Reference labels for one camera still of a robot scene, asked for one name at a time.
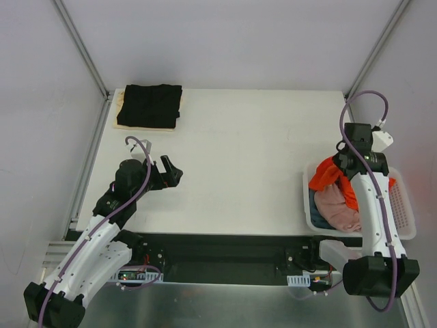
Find pink t shirt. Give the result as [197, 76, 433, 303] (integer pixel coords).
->
[314, 184, 361, 233]

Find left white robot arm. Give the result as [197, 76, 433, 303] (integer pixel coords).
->
[24, 155, 183, 327]

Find white plastic laundry basket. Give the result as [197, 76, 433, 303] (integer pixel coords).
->
[302, 162, 417, 240]

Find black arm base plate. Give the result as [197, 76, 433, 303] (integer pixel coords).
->
[64, 230, 366, 284]

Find folded black t shirt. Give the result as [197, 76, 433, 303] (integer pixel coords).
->
[117, 84, 182, 130]

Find folded beige t shirt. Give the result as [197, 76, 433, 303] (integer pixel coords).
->
[112, 90, 175, 132]

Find orange t shirt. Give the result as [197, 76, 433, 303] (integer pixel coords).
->
[309, 157, 358, 211]

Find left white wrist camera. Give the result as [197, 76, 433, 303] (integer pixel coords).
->
[130, 139, 152, 163]

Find right white cable duct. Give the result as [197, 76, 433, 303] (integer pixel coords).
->
[287, 274, 311, 288]

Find teal blue t shirt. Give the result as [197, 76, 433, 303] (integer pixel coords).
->
[309, 189, 334, 230]

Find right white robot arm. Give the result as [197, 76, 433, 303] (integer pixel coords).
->
[333, 123, 420, 298]

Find left aluminium frame post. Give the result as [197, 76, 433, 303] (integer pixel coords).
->
[51, 0, 110, 99]

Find right aluminium frame post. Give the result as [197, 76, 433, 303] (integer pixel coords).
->
[344, 0, 412, 100]

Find left green circuit board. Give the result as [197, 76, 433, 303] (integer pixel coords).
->
[117, 270, 146, 282]

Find aluminium frame post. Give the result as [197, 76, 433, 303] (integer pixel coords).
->
[344, 0, 412, 100]
[51, 0, 110, 99]

